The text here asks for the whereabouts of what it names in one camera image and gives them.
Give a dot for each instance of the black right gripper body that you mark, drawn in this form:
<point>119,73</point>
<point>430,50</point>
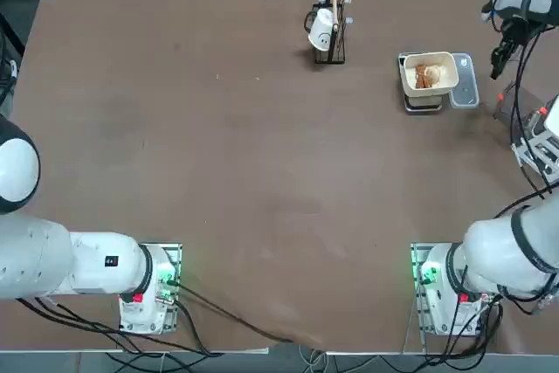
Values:
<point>516,31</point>

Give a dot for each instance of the beige toy bread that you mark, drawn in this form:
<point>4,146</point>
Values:
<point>436,73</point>

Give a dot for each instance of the brown toy chicken drumstick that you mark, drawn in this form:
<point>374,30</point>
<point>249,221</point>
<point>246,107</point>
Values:
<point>420,78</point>

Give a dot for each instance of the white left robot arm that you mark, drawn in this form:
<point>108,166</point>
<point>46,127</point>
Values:
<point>87,268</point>

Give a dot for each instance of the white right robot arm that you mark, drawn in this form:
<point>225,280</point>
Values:
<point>493,242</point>

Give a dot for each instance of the silver digital kitchen scale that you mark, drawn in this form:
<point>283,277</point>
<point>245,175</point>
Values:
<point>421,106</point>

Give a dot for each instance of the clear plastic lid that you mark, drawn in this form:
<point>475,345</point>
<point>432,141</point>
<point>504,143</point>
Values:
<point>466,93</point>

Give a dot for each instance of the cream rectangular container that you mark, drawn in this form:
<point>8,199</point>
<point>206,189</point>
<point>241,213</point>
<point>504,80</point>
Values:
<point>450,68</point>

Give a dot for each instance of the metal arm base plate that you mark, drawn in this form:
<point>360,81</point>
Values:
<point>174,255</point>
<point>418,250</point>

